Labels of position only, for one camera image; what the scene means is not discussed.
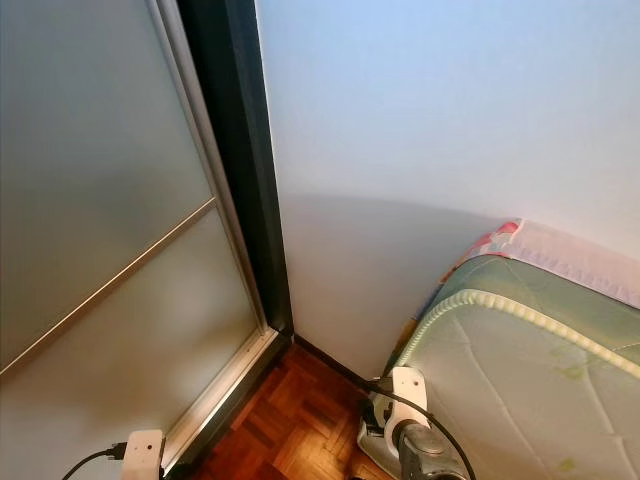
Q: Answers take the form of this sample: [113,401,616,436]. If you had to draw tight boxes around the dark wooden skirting board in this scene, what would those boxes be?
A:
[292,335,371,386]

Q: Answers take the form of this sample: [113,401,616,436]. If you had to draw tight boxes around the pink floral patterned fabric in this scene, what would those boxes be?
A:
[400,218,640,351]

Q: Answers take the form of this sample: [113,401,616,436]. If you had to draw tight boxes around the frosted glass sliding door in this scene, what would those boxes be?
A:
[0,0,276,480]

